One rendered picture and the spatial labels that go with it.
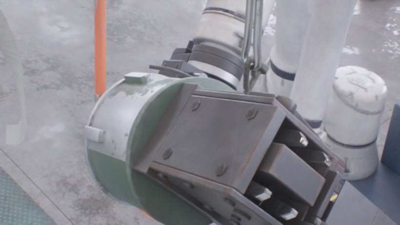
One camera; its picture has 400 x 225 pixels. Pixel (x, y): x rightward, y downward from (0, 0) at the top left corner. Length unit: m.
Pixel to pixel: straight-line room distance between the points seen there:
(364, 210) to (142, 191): 0.19
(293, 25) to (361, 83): 0.26
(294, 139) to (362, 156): 1.26
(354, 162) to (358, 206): 1.21
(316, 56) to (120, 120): 0.80
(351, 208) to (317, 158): 0.05
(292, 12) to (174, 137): 1.02
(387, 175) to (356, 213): 1.28
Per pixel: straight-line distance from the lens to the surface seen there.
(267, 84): 1.66
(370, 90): 1.59
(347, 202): 0.47
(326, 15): 1.28
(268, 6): 0.78
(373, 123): 1.63
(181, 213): 0.55
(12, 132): 1.30
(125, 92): 0.58
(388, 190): 1.71
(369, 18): 3.92
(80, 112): 2.97
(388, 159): 1.77
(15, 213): 2.51
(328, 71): 1.31
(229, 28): 0.75
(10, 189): 2.62
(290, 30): 1.51
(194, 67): 0.73
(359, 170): 1.70
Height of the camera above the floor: 1.75
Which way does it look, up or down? 37 degrees down
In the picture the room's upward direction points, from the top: straight up
